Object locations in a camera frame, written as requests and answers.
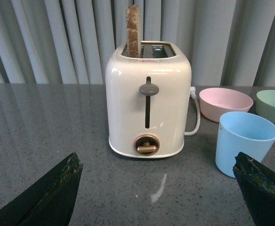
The cream white toaster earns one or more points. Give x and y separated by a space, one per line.
147 100

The brown toast slice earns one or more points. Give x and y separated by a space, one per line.
133 24

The green bowl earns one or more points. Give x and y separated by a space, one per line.
265 104

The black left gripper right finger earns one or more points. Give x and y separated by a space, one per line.
257 184

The grey vertical blinds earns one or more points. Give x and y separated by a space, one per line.
228 42

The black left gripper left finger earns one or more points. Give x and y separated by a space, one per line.
49 201

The pink bowl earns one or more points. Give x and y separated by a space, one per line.
214 102

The light blue cup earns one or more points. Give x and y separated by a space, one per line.
242 132

